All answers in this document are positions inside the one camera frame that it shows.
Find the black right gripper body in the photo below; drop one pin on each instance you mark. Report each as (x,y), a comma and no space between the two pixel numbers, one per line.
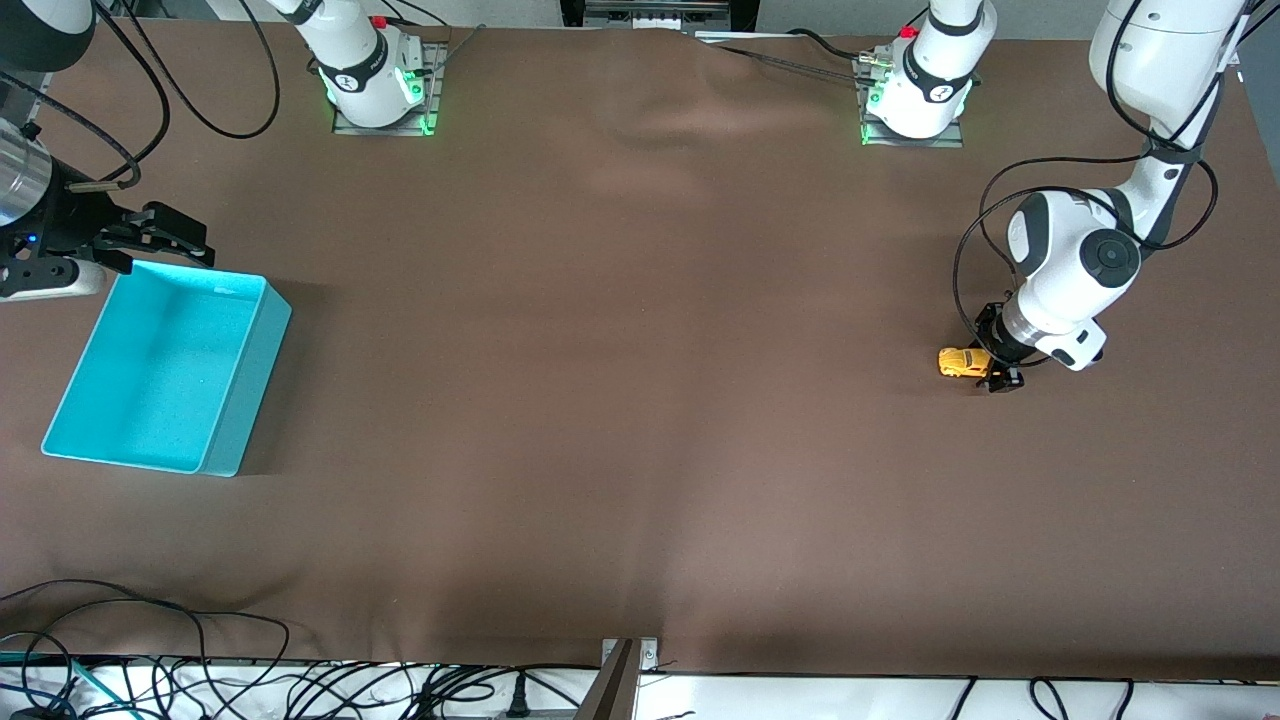
(80,222)

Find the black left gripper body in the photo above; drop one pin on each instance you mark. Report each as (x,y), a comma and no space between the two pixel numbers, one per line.
(993,343)

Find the yellow beetle toy car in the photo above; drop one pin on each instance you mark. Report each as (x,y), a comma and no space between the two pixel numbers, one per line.
(962,362)

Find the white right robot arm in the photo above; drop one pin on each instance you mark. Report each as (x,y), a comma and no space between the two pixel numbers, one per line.
(360,70)

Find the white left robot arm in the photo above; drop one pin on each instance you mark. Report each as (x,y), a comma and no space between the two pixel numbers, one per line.
(1070,270)

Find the teal plastic bin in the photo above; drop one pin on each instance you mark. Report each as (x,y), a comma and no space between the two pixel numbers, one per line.
(160,380)

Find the brown table cloth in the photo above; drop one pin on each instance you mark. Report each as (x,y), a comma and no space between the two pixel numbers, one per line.
(640,400)

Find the black equipment rack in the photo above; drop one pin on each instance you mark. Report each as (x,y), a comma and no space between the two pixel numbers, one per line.
(660,10)

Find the black power plug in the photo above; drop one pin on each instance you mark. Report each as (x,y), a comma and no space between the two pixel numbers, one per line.
(518,698)

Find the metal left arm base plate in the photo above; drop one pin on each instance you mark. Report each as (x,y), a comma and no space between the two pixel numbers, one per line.
(955,135)

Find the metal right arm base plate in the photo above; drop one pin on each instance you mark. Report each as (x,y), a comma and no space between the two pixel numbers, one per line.
(430,100)

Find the grey metal camera bracket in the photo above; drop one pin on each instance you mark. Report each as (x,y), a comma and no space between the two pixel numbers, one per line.
(618,685)

